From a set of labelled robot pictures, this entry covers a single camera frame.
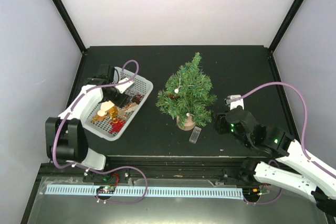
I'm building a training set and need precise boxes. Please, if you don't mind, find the gold gift box ornament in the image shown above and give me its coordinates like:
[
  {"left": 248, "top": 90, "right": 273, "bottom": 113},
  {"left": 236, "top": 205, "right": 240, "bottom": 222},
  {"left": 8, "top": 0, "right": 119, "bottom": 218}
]
[{"left": 107, "top": 106, "right": 119, "bottom": 118}]

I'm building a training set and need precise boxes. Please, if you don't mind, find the white slotted cable duct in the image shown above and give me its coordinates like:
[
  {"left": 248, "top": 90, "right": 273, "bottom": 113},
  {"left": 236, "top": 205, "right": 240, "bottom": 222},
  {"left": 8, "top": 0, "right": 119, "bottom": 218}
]
[{"left": 45, "top": 185, "right": 244, "bottom": 200}]

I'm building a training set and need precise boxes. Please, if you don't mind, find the brown pine cone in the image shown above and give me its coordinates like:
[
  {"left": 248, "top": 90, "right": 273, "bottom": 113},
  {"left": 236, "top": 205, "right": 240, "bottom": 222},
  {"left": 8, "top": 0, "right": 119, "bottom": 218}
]
[{"left": 167, "top": 94, "right": 178, "bottom": 100}]

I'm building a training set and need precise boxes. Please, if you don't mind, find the dark pine cone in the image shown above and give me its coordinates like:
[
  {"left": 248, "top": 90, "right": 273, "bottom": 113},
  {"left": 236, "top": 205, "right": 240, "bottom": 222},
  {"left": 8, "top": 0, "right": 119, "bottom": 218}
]
[{"left": 131, "top": 94, "right": 142, "bottom": 104}]

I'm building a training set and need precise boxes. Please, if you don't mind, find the white bead light string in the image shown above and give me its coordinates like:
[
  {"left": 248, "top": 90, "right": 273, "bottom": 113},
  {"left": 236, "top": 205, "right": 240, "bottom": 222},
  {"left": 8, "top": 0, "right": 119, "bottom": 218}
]
[{"left": 173, "top": 76, "right": 195, "bottom": 117}]

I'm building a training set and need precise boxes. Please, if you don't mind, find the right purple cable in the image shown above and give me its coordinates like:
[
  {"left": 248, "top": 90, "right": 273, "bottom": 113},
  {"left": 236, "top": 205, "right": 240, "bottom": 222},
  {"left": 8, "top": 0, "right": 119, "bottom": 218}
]
[{"left": 227, "top": 81, "right": 336, "bottom": 177}]

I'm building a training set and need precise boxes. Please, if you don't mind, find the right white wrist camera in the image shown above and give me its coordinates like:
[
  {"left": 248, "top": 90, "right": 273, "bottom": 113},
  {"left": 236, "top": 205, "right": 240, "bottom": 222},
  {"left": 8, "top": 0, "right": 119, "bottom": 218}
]
[{"left": 225, "top": 94, "right": 244, "bottom": 110}]

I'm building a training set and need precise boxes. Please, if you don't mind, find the small green christmas tree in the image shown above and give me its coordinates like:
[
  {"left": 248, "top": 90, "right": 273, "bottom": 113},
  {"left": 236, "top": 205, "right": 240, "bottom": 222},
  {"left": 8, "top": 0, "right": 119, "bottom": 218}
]
[{"left": 156, "top": 52, "right": 217, "bottom": 127}]

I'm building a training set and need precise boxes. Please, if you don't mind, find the clear battery box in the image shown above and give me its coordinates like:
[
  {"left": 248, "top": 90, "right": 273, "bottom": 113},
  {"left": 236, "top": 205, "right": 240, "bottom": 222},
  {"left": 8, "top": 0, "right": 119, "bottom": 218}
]
[{"left": 189, "top": 126, "right": 202, "bottom": 144}]

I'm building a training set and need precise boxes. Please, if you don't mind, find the white perforated plastic basket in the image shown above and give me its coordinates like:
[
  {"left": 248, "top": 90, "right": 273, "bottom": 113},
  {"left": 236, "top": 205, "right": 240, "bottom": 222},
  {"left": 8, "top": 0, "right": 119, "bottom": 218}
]
[{"left": 82, "top": 76, "right": 153, "bottom": 141}]

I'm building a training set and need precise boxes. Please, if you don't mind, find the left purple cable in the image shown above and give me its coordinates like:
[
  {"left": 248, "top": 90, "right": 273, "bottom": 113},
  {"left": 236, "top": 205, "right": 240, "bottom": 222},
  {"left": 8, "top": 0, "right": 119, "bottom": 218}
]
[{"left": 52, "top": 60, "right": 139, "bottom": 169}]

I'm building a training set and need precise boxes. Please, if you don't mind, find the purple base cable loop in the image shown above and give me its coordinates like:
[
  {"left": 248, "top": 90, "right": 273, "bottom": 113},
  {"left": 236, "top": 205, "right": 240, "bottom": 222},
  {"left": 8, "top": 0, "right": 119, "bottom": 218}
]
[{"left": 94, "top": 166, "right": 148, "bottom": 205}]

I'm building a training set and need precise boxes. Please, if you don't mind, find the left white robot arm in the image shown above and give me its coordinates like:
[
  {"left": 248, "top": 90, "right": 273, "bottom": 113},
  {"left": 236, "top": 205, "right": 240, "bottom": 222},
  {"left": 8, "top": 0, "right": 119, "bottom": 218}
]
[{"left": 45, "top": 64, "right": 126, "bottom": 182}]

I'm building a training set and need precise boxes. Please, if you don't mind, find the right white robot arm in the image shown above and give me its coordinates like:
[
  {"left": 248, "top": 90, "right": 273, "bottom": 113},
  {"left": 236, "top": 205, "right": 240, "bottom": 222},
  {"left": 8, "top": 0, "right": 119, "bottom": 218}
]
[{"left": 214, "top": 106, "right": 335, "bottom": 216}]

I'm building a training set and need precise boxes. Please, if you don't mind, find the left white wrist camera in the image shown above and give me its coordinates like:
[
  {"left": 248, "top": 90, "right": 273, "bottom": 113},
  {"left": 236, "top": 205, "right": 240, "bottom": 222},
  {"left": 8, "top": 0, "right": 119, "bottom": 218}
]
[{"left": 115, "top": 78, "right": 134, "bottom": 93}]

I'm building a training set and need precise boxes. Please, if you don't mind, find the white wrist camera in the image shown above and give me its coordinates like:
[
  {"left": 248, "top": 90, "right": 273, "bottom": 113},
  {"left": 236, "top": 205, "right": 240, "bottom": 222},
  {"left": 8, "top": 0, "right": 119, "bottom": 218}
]
[
  {"left": 225, "top": 94, "right": 244, "bottom": 110},
  {"left": 115, "top": 78, "right": 134, "bottom": 93}
]

